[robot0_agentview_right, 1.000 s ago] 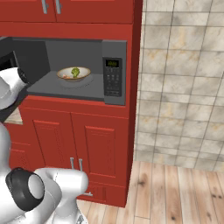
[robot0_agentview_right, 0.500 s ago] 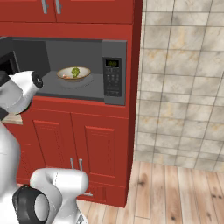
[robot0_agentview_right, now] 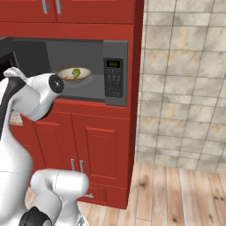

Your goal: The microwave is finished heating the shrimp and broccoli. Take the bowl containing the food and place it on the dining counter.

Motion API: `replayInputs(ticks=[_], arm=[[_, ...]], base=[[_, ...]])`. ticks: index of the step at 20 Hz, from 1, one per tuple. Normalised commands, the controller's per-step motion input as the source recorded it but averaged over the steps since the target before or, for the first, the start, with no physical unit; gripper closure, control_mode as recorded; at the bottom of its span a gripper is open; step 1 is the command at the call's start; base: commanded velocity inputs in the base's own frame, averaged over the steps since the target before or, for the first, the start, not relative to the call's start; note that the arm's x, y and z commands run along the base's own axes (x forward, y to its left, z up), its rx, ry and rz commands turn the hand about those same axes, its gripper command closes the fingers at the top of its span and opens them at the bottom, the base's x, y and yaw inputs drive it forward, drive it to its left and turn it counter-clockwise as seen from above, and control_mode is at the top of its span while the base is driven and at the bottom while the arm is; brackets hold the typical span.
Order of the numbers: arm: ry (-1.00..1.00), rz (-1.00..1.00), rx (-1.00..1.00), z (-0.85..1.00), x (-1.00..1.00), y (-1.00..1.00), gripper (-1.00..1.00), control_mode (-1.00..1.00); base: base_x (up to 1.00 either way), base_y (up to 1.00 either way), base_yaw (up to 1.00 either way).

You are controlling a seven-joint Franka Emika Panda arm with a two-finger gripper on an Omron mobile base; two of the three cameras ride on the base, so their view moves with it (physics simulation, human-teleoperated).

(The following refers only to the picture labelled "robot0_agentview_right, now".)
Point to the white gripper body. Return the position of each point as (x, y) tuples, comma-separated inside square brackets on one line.
[(13, 72)]

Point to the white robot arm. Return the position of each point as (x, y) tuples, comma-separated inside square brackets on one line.
[(17, 164)]

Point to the black microwave door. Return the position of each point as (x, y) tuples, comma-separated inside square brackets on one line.
[(7, 56)]

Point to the orange shrimp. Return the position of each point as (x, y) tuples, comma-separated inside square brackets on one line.
[(66, 77)]

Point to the green broccoli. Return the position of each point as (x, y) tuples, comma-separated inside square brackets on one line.
[(76, 72)]

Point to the beige bowl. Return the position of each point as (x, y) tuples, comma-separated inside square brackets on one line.
[(84, 74)]

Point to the grey microwave oven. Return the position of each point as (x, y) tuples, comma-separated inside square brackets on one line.
[(116, 76)]

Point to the red cupboard door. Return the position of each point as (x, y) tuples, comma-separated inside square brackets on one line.
[(97, 10), (101, 147), (23, 10), (54, 141)]

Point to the red tall cabinet housing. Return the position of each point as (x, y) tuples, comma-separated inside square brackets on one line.
[(134, 88)]

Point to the red drawer front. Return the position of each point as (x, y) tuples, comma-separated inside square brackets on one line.
[(109, 192)]

